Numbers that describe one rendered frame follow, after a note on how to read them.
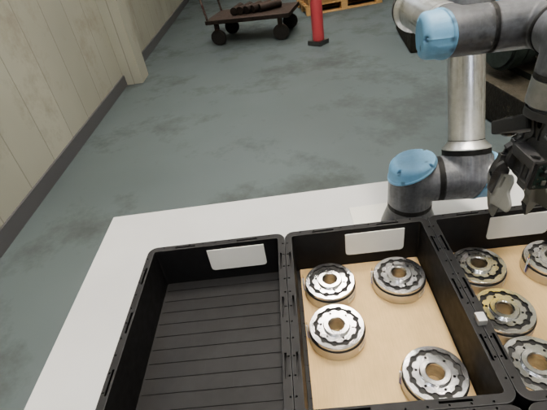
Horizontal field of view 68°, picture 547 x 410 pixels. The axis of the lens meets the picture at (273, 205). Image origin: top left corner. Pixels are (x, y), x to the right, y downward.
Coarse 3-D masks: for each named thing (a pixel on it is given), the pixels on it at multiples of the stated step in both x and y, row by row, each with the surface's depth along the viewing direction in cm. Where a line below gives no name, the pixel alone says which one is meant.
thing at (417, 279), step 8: (384, 264) 86; (392, 264) 86; (408, 264) 85; (416, 264) 84; (376, 272) 84; (384, 272) 84; (416, 272) 83; (376, 280) 82; (384, 280) 82; (416, 280) 81; (424, 280) 81; (384, 288) 81; (392, 288) 80; (400, 288) 80; (408, 288) 80; (416, 288) 79
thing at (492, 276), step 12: (456, 252) 85; (468, 252) 85; (480, 252) 85; (492, 252) 84; (492, 264) 82; (504, 264) 81; (468, 276) 80; (480, 276) 80; (492, 276) 80; (504, 276) 79
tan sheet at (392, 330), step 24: (360, 264) 91; (360, 288) 85; (312, 312) 82; (360, 312) 81; (384, 312) 80; (408, 312) 79; (432, 312) 78; (384, 336) 76; (408, 336) 75; (432, 336) 74; (312, 360) 74; (336, 360) 73; (360, 360) 72; (384, 360) 72; (312, 384) 70; (336, 384) 69; (360, 384) 69; (384, 384) 68
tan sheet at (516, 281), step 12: (504, 252) 88; (516, 252) 87; (516, 264) 85; (516, 276) 82; (504, 288) 80; (516, 288) 80; (528, 288) 80; (540, 288) 79; (528, 300) 77; (540, 300) 77; (540, 312) 75; (540, 324) 73; (540, 336) 71
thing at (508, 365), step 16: (512, 208) 84; (544, 208) 83; (432, 224) 83; (448, 256) 76; (464, 288) 70; (480, 304) 66; (496, 336) 62; (496, 352) 60; (512, 368) 57; (512, 384) 56; (528, 400) 54; (544, 400) 53
